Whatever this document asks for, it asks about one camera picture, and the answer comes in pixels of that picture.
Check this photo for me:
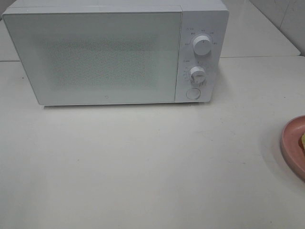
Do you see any toast sandwich with lettuce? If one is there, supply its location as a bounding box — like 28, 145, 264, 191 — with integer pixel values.
299, 134, 305, 150

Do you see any round white door button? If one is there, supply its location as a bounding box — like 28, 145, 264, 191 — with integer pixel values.
186, 88, 201, 100

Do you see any white microwave knob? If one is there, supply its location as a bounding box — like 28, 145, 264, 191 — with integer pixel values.
190, 66, 206, 84
193, 35, 212, 56

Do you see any white microwave door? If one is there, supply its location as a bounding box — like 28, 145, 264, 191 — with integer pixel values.
4, 12, 182, 105

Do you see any upper white microwave knob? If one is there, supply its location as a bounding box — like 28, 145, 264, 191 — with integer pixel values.
193, 35, 212, 56

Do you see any white microwave oven body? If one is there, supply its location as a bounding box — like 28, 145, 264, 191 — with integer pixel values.
2, 0, 229, 104

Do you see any pink round plate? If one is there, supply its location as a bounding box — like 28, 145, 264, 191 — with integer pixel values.
280, 115, 305, 181

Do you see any lower white microwave knob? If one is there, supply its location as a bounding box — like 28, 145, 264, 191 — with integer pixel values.
190, 66, 206, 84

